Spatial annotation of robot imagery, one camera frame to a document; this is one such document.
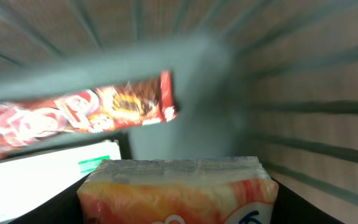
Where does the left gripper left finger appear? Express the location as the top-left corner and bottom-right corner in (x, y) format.
(9, 174), (89, 224)

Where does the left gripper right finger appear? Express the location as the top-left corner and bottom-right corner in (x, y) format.
(270, 179), (344, 224)

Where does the white green carton box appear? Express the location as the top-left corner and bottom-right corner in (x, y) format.
(0, 140), (121, 223)

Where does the orange snack packet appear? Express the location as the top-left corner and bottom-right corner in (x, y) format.
(77, 157), (279, 224)

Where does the red Top chocolate bar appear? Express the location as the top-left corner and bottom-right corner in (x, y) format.
(0, 71), (177, 160)

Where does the grey plastic mesh basket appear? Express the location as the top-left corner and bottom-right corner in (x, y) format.
(0, 0), (358, 223)

